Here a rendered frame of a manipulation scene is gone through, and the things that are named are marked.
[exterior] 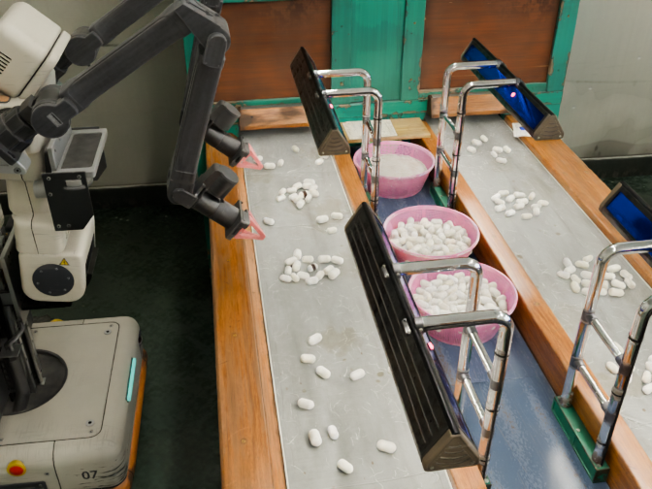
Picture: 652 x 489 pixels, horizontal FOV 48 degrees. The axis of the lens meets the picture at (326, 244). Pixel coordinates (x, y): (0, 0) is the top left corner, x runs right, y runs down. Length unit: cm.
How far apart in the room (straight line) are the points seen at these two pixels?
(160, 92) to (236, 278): 177
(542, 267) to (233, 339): 84
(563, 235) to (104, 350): 146
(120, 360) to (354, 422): 109
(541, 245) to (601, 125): 198
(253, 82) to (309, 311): 104
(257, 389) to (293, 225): 68
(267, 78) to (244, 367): 124
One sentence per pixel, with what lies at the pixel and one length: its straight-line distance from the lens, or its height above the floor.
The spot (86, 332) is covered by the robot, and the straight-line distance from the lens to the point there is 255.
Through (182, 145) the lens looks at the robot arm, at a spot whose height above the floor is 114.
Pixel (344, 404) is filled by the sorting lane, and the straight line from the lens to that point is 155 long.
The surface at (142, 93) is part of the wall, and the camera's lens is 349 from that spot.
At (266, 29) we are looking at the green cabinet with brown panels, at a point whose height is 112.
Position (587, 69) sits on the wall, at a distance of 384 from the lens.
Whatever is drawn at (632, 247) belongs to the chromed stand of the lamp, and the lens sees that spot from 143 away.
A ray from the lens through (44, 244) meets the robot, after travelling 197.
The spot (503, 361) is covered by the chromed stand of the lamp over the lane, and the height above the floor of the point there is 102.
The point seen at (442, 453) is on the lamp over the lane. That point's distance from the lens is 103.
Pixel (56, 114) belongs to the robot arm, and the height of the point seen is 125.
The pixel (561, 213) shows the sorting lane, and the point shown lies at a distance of 226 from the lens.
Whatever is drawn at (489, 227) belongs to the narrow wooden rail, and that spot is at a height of 76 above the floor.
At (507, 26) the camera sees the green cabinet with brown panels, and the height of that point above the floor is 109.
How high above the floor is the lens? 185
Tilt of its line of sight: 34 degrees down
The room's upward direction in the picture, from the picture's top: straight up
